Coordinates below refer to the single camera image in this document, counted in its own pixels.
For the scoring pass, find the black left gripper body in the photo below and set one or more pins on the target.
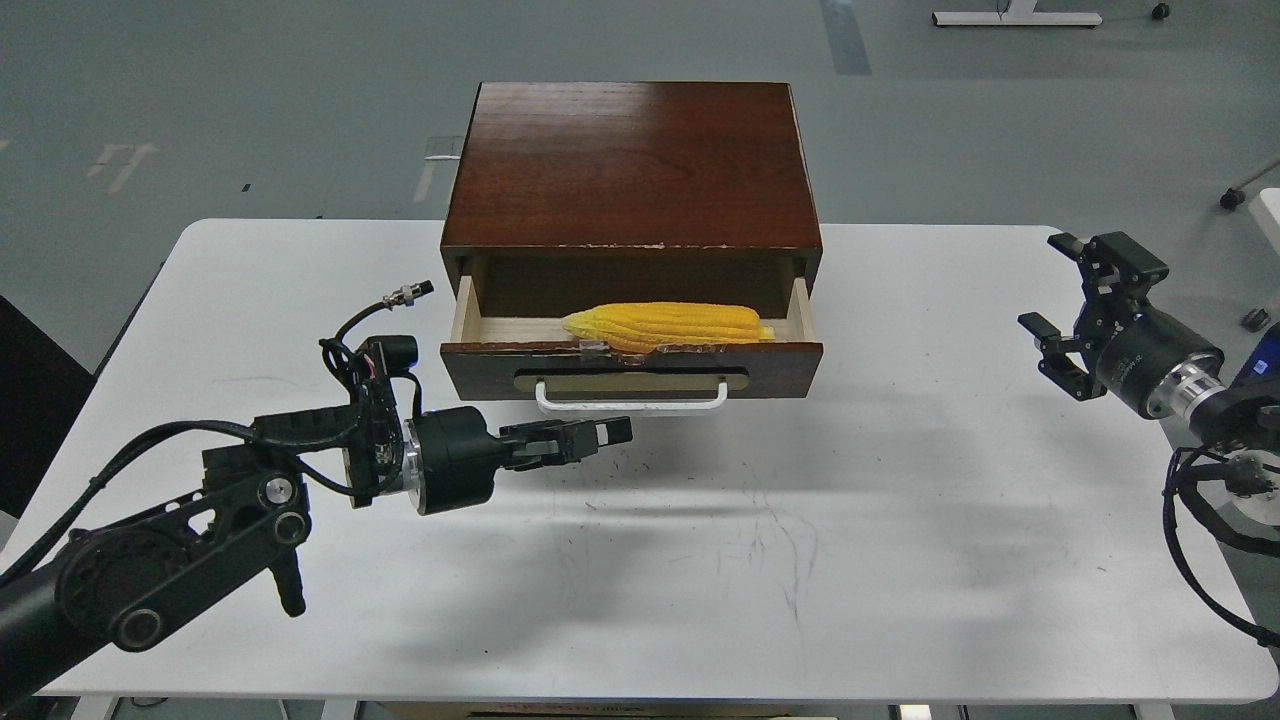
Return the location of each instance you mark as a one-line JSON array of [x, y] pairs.
[[452, 460]]

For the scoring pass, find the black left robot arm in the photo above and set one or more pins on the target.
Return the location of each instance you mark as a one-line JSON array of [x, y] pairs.
[[135, 582]]

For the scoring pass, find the black caster wheel right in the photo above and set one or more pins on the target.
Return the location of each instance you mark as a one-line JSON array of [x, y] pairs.
[[1234, 195]]

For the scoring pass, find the white drawer handle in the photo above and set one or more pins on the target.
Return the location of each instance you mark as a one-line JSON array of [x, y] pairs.
[[585, 409]]

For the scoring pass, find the white table base background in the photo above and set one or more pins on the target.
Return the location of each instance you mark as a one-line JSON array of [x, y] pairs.
[[1017, 14]]

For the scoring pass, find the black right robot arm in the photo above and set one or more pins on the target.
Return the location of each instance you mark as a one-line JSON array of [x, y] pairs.
[[1236, 422]]

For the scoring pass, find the black panel left edge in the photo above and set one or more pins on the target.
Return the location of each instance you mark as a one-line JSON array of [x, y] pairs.
[[43, 390]]

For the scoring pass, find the dark wooden cabinet box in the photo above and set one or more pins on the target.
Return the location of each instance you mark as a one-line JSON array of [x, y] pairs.
[[656, 166]]

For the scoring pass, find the yellow corn cob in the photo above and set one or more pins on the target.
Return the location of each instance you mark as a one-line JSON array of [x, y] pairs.
[[643, 327]]

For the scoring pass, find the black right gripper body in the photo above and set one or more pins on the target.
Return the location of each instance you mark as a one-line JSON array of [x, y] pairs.
[[1137, 352]]

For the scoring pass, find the wooden drawer with front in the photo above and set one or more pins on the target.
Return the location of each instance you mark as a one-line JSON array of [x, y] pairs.
[[507, 333]]

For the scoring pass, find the black caster near table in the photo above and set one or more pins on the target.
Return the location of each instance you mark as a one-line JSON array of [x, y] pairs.
[[1256, 320]]

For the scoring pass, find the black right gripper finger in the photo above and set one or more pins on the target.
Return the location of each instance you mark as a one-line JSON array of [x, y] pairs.
[[1055, 363], [1117, 271]]

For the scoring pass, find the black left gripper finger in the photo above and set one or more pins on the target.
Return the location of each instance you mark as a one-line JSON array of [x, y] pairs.
[[546, 453], [581, 436]]

